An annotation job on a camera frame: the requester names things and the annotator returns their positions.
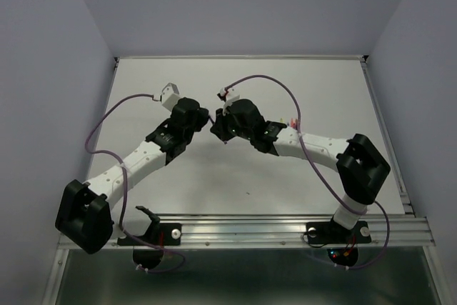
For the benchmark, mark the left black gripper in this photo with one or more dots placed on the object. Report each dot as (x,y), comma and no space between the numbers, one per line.
(202,117)

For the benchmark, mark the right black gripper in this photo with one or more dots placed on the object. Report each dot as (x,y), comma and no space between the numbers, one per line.
(218,128)

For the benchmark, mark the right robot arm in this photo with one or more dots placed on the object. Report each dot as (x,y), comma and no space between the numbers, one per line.
(361,167)

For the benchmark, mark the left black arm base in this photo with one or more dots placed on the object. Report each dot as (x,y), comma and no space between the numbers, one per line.
(152,253)

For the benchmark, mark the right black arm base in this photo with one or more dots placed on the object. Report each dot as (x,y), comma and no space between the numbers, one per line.
(342,244)

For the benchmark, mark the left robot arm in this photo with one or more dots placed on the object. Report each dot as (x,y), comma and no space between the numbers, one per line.
(84,214)

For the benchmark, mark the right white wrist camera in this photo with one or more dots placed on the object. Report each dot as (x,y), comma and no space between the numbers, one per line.
(228,95)

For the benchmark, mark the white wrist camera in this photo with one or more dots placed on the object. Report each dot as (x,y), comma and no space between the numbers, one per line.
(228,95)
(169,96)

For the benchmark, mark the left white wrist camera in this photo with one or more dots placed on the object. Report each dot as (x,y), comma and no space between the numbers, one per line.
(169,96)

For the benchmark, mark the aluminium right side rail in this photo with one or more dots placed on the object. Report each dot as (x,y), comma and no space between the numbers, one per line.
(405,199)

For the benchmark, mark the aluminium rail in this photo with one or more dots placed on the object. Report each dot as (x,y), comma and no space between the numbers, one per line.
(405,199)
(279,231)

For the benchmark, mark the aluminium front rail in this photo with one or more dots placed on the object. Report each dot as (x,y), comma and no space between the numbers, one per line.
(279,231)

